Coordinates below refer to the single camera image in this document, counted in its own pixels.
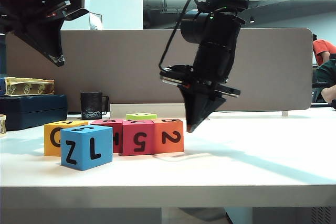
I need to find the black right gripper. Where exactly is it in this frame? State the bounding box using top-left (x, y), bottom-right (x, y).
top-left (180, 66), bottom-right (241, 133)

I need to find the yellow block Q A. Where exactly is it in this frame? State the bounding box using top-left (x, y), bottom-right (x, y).
top-left (44, 120), bottom-right (89, 157)

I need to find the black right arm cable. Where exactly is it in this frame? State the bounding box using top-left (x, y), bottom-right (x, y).
top-left (159, 0), bottom-right (208, 71)

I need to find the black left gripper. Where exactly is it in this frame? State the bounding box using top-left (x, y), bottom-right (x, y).
top-left (0, 0), bottom-right (66, 67)

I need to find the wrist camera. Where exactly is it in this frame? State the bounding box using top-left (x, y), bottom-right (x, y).
top-left (41, 0), bottom-right (91, 22)
top-left (159, 64), bottom-right (195, 87)

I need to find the pink block R T 4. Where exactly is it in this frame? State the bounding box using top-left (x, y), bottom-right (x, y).
top-left (90, 119), bottom-right (124, 154)

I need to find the black mug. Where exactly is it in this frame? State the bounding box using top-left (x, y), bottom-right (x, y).
top-left (80, 92), bottom-right (109, 120)

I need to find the gold ornate box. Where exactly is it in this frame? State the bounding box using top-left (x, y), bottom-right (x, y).
top-left (0, 77), bottom-right (55, 97)

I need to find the dark blue case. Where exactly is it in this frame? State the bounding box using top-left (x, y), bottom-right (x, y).
top-left (0, 94), bottom-right (68, 132)

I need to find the blue block Z L 3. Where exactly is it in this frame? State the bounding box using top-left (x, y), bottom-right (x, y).
top-left (60, 125), bottom-right (113, 172)

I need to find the wall sign on pillar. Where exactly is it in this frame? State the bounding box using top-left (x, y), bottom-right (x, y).
top-left (89, 13), bottom-right (103, 30)

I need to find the pink block 4 5 C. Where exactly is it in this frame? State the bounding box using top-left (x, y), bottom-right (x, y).
top-left (118, 119), bottom-right (155, 156)

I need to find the orange block 7 2 Q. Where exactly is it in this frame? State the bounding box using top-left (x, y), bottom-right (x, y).
top-left (152, 118), bottom-right (184, 154)

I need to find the person in red shirt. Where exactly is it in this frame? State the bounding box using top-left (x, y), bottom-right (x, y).
top-left (312, 34), bottom-right (336, 66)

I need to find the brown desk divider panel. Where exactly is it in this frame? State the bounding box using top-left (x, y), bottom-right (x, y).
top-left (5, 28), bottom-right (313, 112)

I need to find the person in dark green shirt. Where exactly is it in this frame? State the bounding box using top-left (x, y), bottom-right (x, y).
top-left (314, 58), bottom-right (336, 104)

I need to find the small woven basket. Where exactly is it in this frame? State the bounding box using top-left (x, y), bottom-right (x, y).
top-left (0, 114), bottom-right (7, 138)

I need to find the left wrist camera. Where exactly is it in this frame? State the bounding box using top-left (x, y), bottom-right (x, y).
top-left (41, 0), bottom-right (91, 22)

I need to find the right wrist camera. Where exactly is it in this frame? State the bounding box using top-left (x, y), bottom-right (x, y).
top-left (159, 64), bottom-right (195, 87)

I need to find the green block Q L U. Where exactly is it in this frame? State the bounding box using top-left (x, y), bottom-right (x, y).
top-left (125, 113), bottom-right (158, 121)

